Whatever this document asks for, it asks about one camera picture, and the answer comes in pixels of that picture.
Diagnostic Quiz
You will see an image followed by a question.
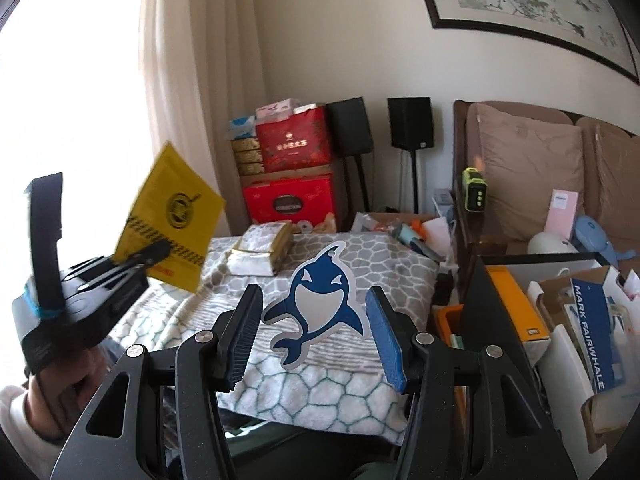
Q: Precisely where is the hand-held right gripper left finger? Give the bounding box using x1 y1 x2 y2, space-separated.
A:
50 284 264 480

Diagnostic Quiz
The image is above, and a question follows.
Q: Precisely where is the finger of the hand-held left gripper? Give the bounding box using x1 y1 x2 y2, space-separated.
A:
80 239 173 293

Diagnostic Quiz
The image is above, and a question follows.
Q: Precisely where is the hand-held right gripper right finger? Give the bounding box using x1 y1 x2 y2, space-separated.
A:
365 285 581 480

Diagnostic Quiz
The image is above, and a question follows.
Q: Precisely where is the yellow envelope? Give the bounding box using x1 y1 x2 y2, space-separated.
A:
113 140 227 294

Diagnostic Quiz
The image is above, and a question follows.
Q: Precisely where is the blue whale sticker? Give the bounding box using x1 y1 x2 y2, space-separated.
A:
262 240 372 373

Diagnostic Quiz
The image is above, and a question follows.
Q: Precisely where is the gold tissue packet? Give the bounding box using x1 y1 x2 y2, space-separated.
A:
234 221 294 257
224 249 282 278

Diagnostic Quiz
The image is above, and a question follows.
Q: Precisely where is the person's left forearm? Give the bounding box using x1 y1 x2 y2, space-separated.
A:
0 384 68 443

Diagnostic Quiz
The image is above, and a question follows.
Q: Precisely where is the person's left hand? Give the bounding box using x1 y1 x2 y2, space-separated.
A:
27 346 110 437

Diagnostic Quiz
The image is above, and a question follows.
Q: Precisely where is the orange plastic crate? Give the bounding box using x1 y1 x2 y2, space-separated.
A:
433 303 467 348

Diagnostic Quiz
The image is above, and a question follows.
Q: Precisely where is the grey patterned blanket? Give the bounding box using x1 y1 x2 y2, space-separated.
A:
106 231 442 450

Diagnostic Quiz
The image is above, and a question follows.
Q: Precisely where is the person's dark clothing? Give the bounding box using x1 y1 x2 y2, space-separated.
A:
219 417 403 480

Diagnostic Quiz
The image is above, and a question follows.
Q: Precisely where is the orange grey box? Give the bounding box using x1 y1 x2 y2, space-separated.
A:
485 265 552 344

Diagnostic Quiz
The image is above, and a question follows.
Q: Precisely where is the dark wooden side table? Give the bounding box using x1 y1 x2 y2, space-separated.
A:
451 185 512 263

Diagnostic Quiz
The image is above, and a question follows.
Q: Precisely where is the light blue tissue pack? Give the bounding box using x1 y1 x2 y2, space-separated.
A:
228 115 259 142

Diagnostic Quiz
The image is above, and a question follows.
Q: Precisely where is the black speaker stand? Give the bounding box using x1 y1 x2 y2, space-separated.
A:
352 155 373 213
409 149 422 216

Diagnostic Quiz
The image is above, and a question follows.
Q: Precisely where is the green black power station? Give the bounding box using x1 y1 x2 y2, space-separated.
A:
461 166 489 212

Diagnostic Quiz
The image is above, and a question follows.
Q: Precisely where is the beige curtain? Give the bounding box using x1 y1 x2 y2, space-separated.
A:
139 0 267 242

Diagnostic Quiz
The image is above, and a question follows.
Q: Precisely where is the red gift bag gold print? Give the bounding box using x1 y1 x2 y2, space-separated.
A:
255 106 334 174

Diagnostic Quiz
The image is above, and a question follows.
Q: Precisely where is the white curved device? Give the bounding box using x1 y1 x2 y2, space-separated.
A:
526 229 579 257

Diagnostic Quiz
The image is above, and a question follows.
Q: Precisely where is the pink white box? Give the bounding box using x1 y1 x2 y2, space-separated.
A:
255 98 298 122

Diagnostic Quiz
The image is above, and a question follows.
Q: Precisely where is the blue white book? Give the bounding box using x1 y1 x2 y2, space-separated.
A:
569 271 628 395

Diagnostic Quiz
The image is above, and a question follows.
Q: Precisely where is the black speaker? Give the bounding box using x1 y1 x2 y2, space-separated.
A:
387 96 434 152
325 97 374 158

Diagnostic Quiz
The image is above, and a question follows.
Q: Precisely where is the beige sofa cushion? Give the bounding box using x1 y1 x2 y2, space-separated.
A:
591 124 640 248
471 103 584 242

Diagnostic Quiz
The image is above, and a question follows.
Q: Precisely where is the brown sofa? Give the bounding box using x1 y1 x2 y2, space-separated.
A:
451 99 640 267

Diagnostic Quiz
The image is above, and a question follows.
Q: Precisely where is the framed ink painting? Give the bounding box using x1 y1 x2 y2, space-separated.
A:
409 0 640 87

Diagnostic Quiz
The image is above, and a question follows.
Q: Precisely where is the light blue strapped device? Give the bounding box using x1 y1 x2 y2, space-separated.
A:
571 214 640 267

